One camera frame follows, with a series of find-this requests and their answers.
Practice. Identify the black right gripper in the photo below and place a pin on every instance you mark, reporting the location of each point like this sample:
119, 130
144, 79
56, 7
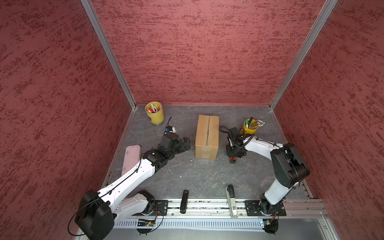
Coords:
229, 154

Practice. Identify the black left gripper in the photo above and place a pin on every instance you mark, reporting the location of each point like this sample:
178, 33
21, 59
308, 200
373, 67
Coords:
187, 144

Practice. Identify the red black utility knife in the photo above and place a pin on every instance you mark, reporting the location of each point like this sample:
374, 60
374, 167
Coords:
233, 160

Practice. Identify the brown cardboard express box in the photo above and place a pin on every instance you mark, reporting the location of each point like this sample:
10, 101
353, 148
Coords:
207, 137

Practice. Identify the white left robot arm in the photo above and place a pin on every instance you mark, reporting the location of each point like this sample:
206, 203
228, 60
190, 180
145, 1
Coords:
100, 210

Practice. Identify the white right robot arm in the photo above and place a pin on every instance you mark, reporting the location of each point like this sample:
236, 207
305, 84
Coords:
289, 166

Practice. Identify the yellow pencil cup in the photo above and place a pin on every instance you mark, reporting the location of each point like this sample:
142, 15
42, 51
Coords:
246, 127

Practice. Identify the coloured pencils bundle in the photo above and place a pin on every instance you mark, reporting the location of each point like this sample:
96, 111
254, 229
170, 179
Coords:
257, 124

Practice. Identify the yellow-green pen holder cup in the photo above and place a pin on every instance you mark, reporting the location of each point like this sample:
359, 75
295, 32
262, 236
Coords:
155, 112

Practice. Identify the pink flat case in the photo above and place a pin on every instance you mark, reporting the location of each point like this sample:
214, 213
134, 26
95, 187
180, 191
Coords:
132, 157

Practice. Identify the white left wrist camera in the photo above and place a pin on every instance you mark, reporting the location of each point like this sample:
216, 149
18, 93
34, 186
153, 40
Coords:
170, 129

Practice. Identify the silver latch with black handle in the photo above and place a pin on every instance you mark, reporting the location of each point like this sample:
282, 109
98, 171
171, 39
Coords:
232, 201

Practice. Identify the black handle on rail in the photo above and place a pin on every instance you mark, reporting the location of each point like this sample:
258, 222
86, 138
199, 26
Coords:
184, 202

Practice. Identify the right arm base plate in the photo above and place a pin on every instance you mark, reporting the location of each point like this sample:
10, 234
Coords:
255, 208

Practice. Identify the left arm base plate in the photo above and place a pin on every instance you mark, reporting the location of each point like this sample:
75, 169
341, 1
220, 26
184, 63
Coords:
160, 207

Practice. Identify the aluminium front rail frame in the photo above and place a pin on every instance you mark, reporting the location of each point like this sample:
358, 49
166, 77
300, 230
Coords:
214, 214

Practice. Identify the right circuit board with wires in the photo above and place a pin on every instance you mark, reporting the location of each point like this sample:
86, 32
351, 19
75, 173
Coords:
271, 226

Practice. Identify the circuit board with wires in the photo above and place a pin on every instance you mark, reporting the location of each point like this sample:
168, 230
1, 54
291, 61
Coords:
145, 226
271, 226

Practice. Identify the left circuit board with wires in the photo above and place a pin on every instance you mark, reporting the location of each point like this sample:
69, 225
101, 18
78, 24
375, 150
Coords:
145, 226

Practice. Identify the aluminium corner post left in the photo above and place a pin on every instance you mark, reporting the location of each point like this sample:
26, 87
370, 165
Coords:
92, 15

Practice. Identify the aluminium corner post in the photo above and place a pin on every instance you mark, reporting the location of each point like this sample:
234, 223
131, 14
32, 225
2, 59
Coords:
317, 26
92, 15

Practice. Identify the aluminium corner post right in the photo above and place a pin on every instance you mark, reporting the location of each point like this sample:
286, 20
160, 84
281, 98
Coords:
317, 26

